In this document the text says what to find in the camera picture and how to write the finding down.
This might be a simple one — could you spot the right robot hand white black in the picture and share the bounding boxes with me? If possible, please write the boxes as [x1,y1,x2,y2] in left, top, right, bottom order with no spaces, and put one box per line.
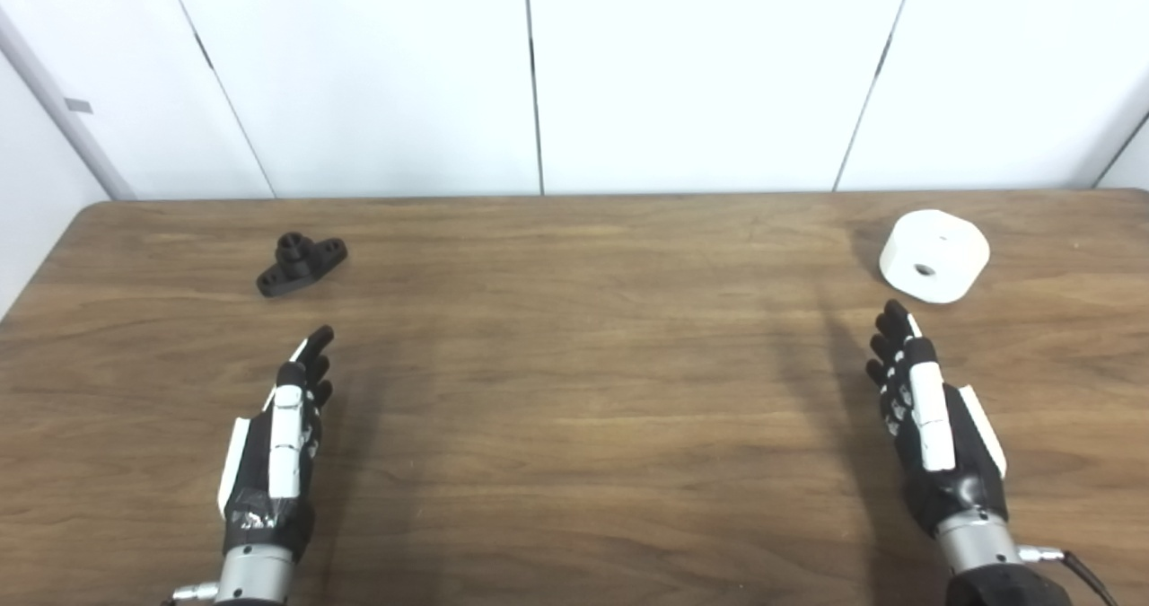
[864,299,1009,537]

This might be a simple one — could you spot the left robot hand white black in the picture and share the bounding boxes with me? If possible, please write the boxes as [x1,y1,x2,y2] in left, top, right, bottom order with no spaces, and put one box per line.
[218,323,336,560]

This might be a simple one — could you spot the round white piece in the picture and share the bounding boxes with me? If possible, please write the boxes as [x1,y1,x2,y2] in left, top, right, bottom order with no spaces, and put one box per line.
[879,209,992,304]

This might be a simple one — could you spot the black flanged holder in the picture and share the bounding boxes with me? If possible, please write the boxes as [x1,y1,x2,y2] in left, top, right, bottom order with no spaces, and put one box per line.
[256,233,349,299]

